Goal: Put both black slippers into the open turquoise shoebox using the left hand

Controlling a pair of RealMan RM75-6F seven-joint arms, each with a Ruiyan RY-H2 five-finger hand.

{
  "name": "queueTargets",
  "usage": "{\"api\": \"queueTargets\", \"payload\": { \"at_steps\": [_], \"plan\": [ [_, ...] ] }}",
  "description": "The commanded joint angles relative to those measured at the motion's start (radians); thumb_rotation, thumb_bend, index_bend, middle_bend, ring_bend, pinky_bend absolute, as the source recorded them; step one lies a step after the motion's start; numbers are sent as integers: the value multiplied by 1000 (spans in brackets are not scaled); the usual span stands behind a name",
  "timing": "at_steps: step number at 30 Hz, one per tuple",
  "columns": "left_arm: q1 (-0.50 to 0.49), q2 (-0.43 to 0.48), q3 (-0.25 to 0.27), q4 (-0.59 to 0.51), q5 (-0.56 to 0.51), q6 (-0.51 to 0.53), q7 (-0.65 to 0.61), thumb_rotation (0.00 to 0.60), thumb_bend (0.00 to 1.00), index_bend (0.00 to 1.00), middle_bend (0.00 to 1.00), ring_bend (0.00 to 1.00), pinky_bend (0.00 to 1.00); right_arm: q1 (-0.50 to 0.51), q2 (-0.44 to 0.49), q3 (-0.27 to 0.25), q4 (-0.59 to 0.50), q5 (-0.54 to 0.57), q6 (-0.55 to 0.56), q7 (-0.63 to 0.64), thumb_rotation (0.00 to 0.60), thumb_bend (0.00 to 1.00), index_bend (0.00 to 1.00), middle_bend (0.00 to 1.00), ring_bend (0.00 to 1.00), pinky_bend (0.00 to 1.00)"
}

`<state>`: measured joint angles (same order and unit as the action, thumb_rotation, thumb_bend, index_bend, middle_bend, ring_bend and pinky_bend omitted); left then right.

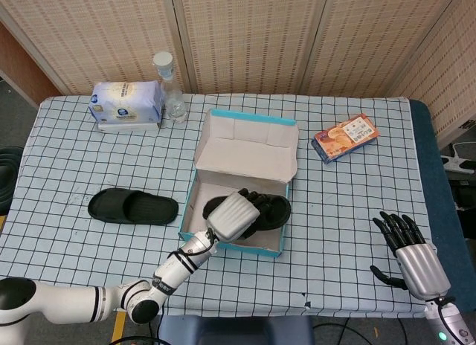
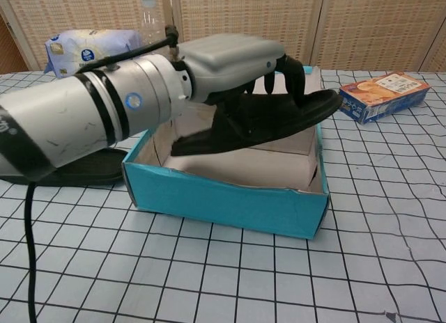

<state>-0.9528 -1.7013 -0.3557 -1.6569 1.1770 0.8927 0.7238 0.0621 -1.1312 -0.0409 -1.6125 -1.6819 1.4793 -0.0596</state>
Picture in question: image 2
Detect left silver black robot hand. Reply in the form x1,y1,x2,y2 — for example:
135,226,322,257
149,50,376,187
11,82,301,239
174,33,309,139

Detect black rubber slipper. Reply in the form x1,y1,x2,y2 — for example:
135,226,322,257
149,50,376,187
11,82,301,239
170,89,344,157
0,148,125,187

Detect teal cardboard shoe box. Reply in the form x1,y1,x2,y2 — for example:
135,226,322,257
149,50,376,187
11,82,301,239
121,65,330,239

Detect orange blue snack box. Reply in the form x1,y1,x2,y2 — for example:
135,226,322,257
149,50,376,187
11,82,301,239
338,71,431,125

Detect beige woven folding screen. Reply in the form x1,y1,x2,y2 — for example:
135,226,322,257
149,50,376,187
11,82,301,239
0,0,446,73

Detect clear plastic water bottle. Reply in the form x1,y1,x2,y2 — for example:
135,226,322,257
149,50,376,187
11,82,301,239
135,0,167,47

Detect lavender tissue pack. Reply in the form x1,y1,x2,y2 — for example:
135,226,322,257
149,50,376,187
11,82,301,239
44,29,144,77

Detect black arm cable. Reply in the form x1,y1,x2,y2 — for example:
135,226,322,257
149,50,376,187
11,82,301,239
24,24,180,323

